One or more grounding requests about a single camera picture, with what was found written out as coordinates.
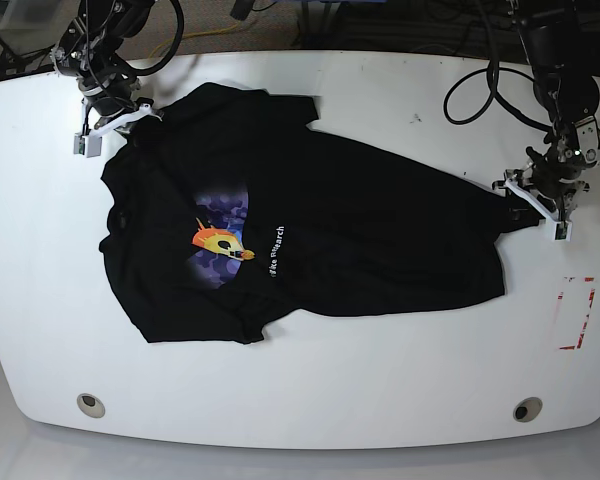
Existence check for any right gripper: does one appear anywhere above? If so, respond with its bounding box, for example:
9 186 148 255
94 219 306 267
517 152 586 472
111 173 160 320
78 64 138 131

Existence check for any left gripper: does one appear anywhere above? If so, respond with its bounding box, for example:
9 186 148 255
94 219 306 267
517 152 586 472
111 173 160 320
525 117 600 220

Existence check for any black graphic T-shirt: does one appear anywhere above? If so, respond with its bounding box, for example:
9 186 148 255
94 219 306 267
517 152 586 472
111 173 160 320
100 83 540 344

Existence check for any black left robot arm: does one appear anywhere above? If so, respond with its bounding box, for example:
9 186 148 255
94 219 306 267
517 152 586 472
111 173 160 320
511 1 600 223

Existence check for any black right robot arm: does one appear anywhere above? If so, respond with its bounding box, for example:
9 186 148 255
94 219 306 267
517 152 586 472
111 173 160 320
50 0 153 126

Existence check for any red tape rectangle marking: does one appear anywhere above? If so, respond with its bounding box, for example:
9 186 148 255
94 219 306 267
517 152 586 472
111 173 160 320
553 276 596 351

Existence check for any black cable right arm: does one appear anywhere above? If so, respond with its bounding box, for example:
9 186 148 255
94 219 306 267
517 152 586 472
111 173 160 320
124 0 186 81

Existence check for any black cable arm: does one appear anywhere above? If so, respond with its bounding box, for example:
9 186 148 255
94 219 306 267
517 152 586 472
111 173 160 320
124 0 186 81
442 0 556 132

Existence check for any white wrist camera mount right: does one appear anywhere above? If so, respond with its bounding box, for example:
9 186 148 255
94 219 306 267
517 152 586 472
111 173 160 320
73 99 164 158

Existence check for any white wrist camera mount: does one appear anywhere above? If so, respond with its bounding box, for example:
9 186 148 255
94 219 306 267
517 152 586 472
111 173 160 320
491 169 577 242
73 99 164 158

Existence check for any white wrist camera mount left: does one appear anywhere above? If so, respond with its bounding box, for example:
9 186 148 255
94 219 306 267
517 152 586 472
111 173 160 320
491 169 577 242

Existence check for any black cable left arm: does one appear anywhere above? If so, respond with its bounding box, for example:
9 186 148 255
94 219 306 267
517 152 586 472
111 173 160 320
442 0 556 132

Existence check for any yellow cable on floor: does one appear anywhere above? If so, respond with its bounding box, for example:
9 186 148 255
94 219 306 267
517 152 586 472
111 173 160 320
152 9 246 59

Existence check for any right table cable grommet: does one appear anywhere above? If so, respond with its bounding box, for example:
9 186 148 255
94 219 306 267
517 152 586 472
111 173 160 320
513 397 543 423

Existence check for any table cable grommet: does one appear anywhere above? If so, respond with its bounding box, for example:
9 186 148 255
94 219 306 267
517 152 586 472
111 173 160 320
76 393 106 419
513 397 543 423

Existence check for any left table cable grommet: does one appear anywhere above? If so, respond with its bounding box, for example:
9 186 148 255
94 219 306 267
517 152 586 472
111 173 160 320
76 393 106 419

